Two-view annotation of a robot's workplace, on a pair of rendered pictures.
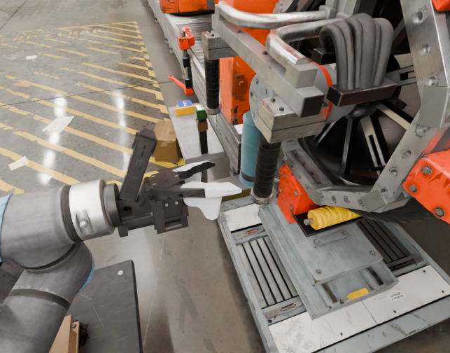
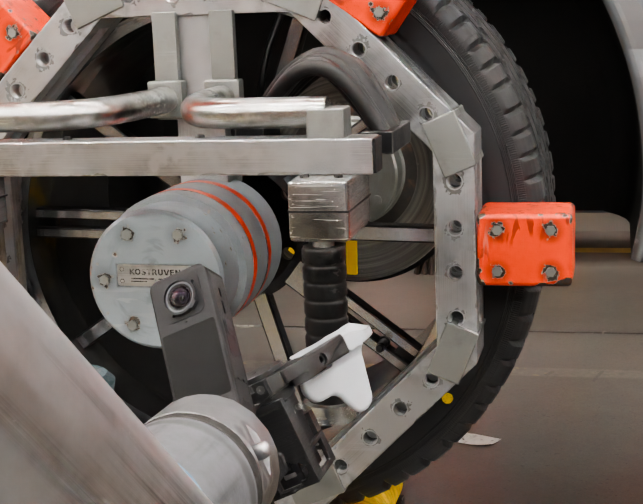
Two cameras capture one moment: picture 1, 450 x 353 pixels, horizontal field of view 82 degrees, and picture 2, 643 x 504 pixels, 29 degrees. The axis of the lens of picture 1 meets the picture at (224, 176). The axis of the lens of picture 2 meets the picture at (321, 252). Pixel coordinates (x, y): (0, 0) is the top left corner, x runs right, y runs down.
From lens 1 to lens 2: 80 cm
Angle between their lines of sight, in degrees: 60
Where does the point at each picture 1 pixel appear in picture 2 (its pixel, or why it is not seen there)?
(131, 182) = (237, 370)
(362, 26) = (338, 57)
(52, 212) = (215, 436)
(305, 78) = (346, 120)
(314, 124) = (366, 200)
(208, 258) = not seen: outside the picture
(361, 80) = (387, 117)
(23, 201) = not seen: hidden behind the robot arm
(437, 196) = (533, 254)
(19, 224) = (202, 466)
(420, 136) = (457, 191)
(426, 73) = (413, 108)
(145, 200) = not seen: hidden behind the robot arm
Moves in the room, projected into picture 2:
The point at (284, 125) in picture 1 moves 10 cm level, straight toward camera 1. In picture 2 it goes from (353, 199) to (448, 211)
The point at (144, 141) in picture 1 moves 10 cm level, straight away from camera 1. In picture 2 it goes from (215, 280) to (73, 280)
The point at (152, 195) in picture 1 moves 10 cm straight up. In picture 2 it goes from (271, 392) to (264, 245)
